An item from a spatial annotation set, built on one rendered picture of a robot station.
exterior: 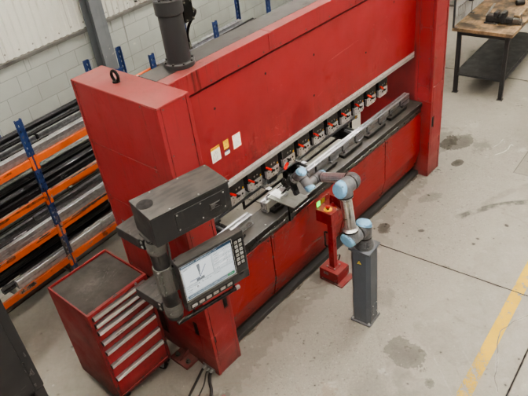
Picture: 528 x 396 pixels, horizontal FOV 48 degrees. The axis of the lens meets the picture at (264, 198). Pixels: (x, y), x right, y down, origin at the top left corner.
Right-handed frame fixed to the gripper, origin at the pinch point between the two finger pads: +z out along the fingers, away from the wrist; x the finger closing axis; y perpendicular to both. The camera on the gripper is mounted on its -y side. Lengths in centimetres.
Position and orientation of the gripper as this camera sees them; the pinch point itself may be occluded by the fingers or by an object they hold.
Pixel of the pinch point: (284, 192)
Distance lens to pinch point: 465.6
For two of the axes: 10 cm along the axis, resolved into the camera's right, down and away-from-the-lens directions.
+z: -3.8, 4.1, 8.3
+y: -6.0, -7.9, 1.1
